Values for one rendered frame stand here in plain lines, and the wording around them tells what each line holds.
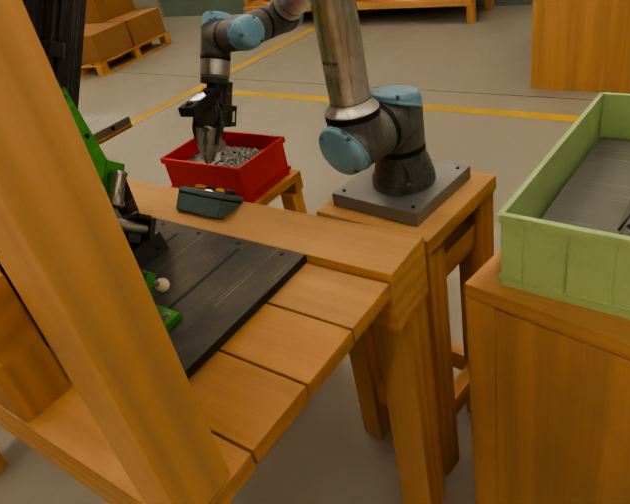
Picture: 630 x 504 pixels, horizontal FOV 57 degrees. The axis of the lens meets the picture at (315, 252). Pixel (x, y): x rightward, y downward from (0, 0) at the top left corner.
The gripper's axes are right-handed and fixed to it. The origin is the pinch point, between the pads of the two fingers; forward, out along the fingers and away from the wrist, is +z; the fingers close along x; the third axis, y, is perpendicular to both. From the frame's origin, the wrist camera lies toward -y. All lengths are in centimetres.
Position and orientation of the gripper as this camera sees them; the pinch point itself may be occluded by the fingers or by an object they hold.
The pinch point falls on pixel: (206, 158)
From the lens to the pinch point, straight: 150.7
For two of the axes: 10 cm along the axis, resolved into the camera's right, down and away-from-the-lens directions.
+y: 5.0, -1.2, 8.6
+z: -0.7, 9.8, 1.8
